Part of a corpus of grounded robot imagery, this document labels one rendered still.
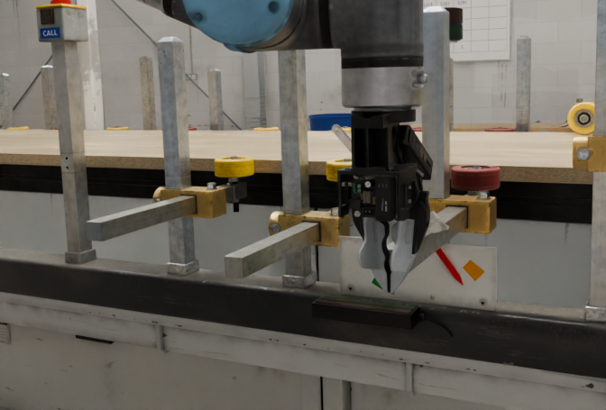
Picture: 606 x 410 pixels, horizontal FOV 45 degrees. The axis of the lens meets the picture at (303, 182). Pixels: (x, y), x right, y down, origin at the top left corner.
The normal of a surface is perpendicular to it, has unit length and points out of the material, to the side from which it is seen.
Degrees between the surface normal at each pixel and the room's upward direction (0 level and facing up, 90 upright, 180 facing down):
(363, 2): 93
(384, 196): 90
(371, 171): 90
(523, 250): 90
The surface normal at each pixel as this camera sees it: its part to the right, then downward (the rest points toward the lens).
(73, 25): 0.90, 0.04
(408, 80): 0.48, 0.11
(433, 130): -0.44, 0.15
